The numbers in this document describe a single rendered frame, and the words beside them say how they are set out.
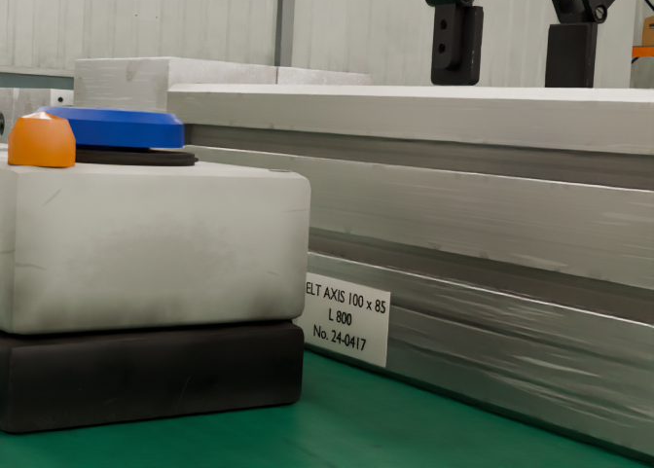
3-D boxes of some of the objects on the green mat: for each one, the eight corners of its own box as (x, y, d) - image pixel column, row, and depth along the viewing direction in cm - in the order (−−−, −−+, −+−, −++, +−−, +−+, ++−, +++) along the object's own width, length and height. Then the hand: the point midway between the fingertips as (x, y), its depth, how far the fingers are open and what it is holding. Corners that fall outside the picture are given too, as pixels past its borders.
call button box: (-99, 366, 32) (-93, 136, 32) (208, 343, 38) (218, 149, 37) (5, 439, 26) (15, 152, 25) (357, 399, 32) (371, 163, 31)
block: (13, 272, 52) (20, 54, 51) (253, 266, 59) (263, 75, 58) (100, 305, 44) (111, 51, 44) (362, 292, 52) (375, 75, 51)
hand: (514, 67), depth 63 cm, fingers open, 8 cm apart
